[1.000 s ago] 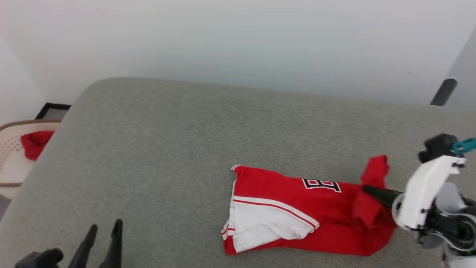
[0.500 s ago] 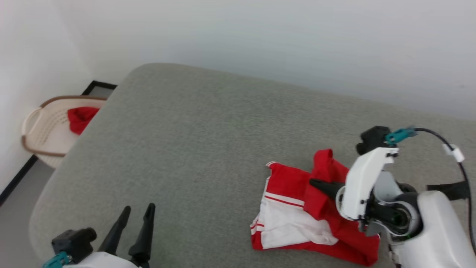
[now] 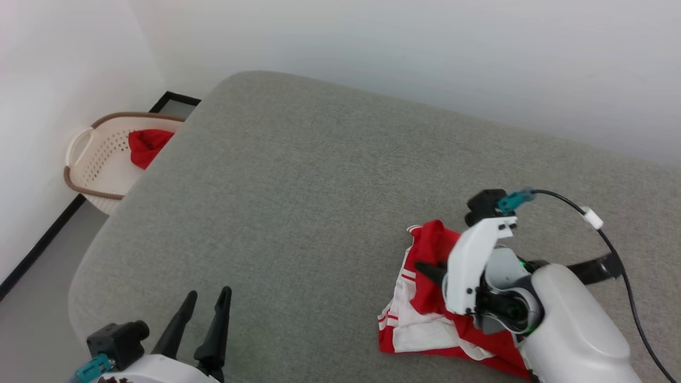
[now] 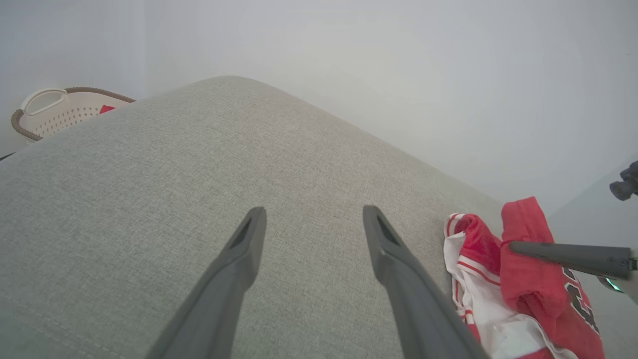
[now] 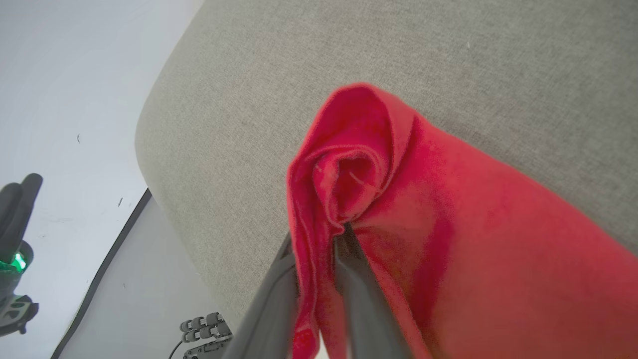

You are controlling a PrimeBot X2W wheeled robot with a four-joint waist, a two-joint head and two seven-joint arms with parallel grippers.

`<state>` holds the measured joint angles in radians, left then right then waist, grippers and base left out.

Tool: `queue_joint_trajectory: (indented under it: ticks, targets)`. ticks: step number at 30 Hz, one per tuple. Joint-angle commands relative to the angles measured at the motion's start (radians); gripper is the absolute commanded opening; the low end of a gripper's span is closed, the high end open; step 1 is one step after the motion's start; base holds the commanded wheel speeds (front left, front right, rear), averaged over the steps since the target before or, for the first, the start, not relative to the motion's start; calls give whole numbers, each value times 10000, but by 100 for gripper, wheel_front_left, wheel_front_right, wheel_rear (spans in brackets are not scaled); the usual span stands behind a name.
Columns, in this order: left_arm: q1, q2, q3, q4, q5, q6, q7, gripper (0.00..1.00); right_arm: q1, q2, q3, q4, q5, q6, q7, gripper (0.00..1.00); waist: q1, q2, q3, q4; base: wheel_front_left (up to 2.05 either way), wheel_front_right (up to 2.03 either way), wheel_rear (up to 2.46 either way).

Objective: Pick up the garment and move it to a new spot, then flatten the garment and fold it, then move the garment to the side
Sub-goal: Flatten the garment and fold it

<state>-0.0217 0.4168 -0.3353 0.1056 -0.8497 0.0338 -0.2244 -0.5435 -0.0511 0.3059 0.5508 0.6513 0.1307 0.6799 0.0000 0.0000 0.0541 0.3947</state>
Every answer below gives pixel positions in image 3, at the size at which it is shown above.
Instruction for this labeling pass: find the black baseboard strip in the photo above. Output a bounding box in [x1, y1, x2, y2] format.
[0, 91, 202, 302]

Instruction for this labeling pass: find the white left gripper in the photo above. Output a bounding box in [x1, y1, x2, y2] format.
[95, 286, 233, 383]

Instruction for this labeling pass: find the red white basketball jersey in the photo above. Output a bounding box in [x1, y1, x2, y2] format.
[377, 219, 534, 380]

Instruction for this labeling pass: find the red garment in basket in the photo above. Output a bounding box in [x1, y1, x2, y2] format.
[128, 129, 176, 170]

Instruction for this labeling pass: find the white right cable label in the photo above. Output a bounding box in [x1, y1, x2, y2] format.
[580, 206, 605, 231]

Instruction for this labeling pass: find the grey fabric sofa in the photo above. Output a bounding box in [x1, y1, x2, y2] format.
[68, 71, 681, 383]

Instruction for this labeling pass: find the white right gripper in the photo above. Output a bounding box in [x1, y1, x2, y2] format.
[413, 215, 518, 316]

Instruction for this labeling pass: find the black strap on arm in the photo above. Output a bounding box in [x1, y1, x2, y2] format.
[527, 252, 625, 286]

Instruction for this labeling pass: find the cream plastic laundry basket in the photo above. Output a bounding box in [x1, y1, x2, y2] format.
[63, 111, 186, 217]

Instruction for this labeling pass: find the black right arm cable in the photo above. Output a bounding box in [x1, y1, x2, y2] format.
[497, 187, 677, 383]

